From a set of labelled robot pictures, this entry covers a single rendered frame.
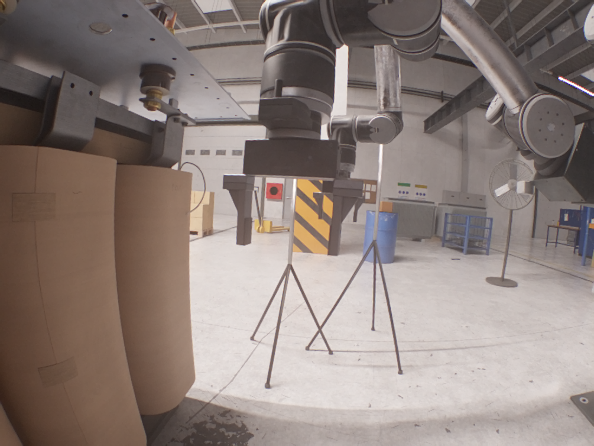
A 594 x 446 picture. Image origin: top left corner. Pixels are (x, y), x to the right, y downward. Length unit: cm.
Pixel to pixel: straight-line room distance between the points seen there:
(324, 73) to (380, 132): 66
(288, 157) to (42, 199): 43
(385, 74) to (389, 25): 81
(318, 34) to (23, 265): 60
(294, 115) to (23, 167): 46
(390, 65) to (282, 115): 91
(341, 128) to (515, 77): 64
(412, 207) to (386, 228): 376
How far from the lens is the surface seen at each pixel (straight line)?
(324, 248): 534
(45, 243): 58
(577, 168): 130
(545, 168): 131
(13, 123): 69
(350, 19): 41
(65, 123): 65
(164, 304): 97
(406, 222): 859
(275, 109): 33
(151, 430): 134
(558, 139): 98
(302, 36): 41
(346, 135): 107
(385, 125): 103
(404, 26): 39
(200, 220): 667
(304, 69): 38
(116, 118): 84
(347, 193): 37
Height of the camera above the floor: 100
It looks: 5 degrees down
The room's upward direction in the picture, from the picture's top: 4 degrees clockwise
